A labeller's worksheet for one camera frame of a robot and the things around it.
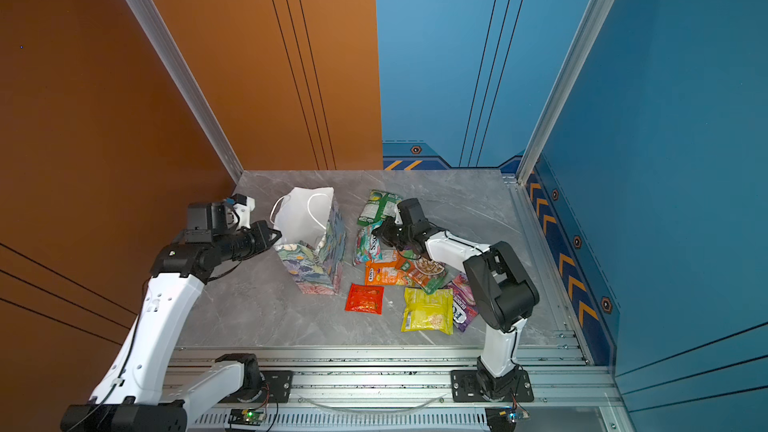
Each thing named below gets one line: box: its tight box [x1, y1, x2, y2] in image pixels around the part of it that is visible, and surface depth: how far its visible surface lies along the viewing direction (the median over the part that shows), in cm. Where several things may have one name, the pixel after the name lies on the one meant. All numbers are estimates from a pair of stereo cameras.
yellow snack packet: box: [401, 287, 454, 335], surface depth 84 cm
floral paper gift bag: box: [269, 186, 346, 295], surface depth 79 cm
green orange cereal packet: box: [408, 257, 445, 295], surface depth 91 cm
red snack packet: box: [344, 283, 384, 315], surface depth 89 cm
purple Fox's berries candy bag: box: [449, 272, 479, 333], surface depth 85 cm
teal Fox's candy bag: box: [353, 221, 397, 265], surface depth 93 cm
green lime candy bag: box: [357, 190, 403, 227], surface depth 108 cm
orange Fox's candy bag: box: [364, 260, 416, 286], surface depth 93 cm
